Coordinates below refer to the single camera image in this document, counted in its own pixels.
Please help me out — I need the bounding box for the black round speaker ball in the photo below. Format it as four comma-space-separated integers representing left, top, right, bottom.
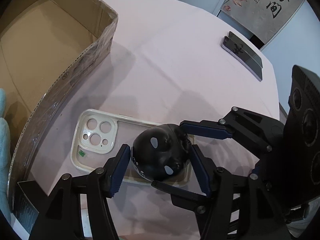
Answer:
131, 124, 191, 181

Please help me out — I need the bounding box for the cream clear phone case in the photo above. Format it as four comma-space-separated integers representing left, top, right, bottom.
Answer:
70, 108, 194, 186

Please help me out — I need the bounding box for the light blue plush toy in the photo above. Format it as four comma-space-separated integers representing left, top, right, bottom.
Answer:
0, 88, 11, 222

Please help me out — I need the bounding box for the black rectangular box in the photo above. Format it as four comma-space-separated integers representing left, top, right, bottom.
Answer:
14, 180, 40, 227

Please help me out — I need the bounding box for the purple smartphone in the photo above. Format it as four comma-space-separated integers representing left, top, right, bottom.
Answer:
221, 36, 263, 82

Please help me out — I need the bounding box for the black smartphone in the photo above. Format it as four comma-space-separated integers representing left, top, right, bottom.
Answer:
228, 31, 263, 68

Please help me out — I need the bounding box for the toilet sign poster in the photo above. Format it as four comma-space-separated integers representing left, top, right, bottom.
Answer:
221, 0, 304, 44

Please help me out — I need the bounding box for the brown cardboard box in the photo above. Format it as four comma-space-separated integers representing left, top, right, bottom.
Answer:
1, 0, 118, 203

